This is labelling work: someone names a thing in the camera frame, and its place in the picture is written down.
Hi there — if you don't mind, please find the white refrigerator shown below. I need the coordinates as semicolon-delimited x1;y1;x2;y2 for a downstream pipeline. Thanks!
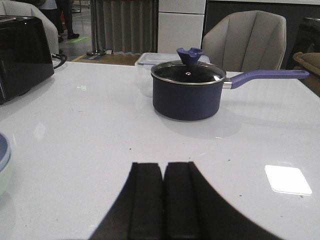
157;0;207;54

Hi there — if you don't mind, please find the black and steel toaster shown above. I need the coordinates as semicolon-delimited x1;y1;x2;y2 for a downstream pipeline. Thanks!
0;15;54;104

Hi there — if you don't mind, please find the blue bowl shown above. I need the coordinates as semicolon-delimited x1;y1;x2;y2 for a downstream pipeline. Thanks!
0;132;11;171

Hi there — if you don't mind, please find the glass lid with blue knob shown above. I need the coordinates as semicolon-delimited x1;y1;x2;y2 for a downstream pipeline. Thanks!
151;47;226;86

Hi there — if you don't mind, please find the person standing in background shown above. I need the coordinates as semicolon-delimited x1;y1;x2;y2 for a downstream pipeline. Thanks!
37;0;80;43

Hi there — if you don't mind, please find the tan cushion at right edge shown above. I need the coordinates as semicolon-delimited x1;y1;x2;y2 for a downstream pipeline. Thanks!
292;52;320;97

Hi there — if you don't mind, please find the clear plastic food container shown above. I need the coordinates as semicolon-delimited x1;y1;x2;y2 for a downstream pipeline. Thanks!
134;52;210;98

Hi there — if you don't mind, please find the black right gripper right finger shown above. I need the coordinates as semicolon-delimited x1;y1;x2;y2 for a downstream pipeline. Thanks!
164;162;277;240

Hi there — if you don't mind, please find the metal stanchion post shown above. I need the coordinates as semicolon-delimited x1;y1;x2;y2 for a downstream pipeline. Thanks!
86;0;106;56

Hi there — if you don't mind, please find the green bowl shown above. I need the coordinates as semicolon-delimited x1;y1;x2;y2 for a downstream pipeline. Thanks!
0;157;13;195

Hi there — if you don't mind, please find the beige chair on left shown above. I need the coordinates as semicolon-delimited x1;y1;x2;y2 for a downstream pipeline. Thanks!
0;0;60;54

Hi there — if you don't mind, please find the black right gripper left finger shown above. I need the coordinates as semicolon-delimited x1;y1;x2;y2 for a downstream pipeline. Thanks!
90;162;163;240

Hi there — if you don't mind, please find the dark blue saucepan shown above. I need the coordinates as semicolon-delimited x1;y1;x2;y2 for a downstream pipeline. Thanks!
150;62;311;122

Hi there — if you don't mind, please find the beige chair on right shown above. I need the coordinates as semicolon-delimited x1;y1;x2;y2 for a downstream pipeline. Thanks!
202;10;287;72

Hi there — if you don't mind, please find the black toaster power cord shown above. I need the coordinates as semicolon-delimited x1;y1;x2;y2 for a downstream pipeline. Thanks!
50;53;68;71

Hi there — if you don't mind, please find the beige chair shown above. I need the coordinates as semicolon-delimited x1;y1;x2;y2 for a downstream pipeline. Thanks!
202;10;287;72
0;0;60;54

